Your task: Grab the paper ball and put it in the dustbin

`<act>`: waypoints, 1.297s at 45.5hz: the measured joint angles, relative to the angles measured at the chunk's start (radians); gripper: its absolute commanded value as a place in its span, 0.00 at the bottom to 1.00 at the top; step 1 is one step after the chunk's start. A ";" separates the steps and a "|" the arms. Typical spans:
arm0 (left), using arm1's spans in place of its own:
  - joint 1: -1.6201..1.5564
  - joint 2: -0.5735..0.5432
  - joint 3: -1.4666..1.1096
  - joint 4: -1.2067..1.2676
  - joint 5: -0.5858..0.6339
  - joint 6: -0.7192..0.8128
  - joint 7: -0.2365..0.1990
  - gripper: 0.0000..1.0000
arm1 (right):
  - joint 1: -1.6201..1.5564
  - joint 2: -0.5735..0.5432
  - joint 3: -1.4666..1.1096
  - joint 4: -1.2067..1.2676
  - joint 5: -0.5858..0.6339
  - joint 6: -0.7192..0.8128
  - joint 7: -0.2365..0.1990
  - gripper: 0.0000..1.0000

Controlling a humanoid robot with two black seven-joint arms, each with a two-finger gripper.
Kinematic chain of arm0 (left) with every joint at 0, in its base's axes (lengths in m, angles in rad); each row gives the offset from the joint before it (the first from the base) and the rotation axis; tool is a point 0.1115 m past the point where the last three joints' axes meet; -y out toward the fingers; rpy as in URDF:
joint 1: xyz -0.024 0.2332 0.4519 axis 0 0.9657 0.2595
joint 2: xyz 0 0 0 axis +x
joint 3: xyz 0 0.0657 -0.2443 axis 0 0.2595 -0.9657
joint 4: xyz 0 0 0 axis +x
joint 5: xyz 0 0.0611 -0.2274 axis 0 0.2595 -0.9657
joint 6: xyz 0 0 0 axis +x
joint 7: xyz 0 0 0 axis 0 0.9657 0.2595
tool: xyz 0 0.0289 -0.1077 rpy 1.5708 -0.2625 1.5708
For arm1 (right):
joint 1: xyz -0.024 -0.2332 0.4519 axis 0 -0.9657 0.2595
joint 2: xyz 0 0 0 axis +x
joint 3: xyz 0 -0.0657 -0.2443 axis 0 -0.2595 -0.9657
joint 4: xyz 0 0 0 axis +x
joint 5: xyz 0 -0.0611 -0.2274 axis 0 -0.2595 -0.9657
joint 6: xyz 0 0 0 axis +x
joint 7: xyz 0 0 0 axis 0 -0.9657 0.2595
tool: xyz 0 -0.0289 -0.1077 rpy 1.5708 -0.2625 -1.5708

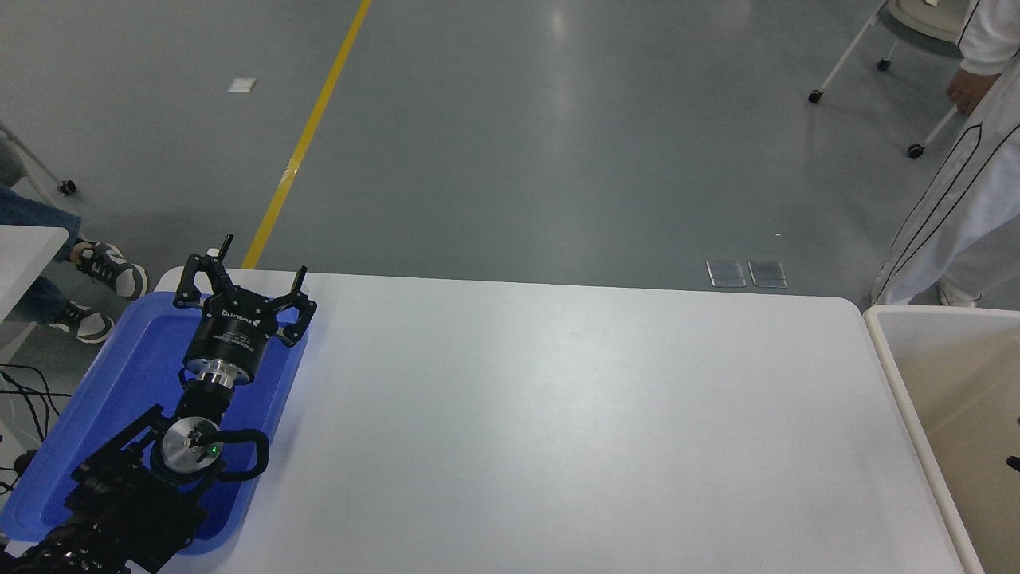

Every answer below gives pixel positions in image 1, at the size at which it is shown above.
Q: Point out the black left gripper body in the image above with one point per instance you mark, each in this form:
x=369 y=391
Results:
x=229 y=335

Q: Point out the person's hand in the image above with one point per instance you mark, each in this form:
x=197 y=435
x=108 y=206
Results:
x=974 y=89

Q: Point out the seated person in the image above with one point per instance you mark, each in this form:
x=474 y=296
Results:
x=111 y=271

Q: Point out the blue plastic tray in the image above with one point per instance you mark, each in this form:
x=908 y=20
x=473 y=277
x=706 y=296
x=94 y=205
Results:
x=135 y=375

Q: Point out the grey chair leg with caster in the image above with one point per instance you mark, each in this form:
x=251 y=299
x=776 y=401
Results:
x=65 y=188

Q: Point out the small white side table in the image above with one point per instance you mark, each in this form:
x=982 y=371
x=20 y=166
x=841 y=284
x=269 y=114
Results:
x=24 y=255

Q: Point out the metal floor plate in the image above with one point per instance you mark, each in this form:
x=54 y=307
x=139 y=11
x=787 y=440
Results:
x=767 y=274
x=726 y=273

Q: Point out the large pale bin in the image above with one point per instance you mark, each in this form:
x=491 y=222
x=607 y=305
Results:
x=956 y=383

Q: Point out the standing person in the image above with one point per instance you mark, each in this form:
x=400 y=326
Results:
x=964 y=207

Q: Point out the white wheeled chair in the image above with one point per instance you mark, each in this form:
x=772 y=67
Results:
x=924 y=16

